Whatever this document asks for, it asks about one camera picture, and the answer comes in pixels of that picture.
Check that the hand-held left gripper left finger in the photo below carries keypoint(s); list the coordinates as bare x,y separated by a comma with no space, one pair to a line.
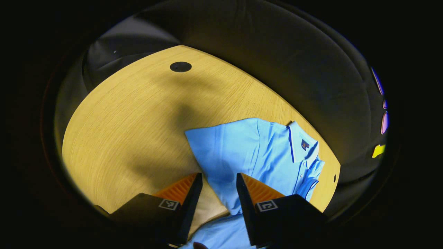
190,211

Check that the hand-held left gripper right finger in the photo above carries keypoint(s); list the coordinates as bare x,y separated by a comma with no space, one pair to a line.
246,211

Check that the light blue T-shirt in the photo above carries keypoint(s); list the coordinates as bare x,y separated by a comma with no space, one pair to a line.
242,148

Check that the black backdrop cloth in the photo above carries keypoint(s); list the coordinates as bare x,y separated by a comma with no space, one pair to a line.
294,52

